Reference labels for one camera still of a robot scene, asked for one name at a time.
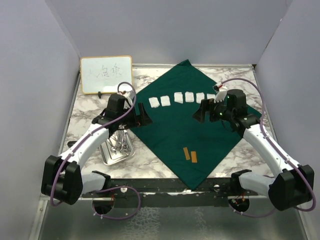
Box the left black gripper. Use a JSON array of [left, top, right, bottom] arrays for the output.
[[117, 103, 153, 129]]

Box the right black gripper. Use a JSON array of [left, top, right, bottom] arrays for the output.
[[192, 96, 235, 124]]

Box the white gauze pad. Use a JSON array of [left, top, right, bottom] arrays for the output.
[[148, 97, 160, 108], [206, 93, 216, 99], [174, 92, 184, 104], [184, 91, 195, 103], [196, 92, 205, 104], [160, 95, 171, 107]]

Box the orange indicator strip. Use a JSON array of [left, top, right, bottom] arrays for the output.
[[190, 151, 198, 163], [183, 147, 191, 161]]

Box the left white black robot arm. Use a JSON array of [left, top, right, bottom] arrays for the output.
[[41, 93, 152, 205]]

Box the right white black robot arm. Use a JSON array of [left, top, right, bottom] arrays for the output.
[[192, 89, 316, 211]]

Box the green surgical drape cloth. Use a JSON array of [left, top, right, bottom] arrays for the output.
[[131, 60, 242, 190]]

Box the pile of steel instruments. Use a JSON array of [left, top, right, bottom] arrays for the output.
[[108, 130, 131, 156]]

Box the stainless steel instrument tray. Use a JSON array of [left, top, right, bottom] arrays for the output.
[[99, 129, 135, 166]]

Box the small framed whiteboard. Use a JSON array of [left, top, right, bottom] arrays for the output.
[[80, 55, 133, 95]]

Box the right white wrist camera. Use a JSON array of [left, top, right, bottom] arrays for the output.
[[213, 84, 228, 103]]

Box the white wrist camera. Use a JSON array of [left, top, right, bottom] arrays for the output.
[[213, 84, 228, 103], [119, 90, 135, 109]]

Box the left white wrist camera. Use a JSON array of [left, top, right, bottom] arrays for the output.
[[119, 90, 135, 109]]

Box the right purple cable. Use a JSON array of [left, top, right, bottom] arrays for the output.
[[214, 77, 317, 218]]

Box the purple cable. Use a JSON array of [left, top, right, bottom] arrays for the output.
[[49, 81, 142, 221], [214, 77, 317, 218]]

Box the black mounting base rail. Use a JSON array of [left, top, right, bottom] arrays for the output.
[[81, 178, 261, 201]]

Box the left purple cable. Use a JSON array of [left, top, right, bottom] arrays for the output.
[[49, 81, 142, 221]]

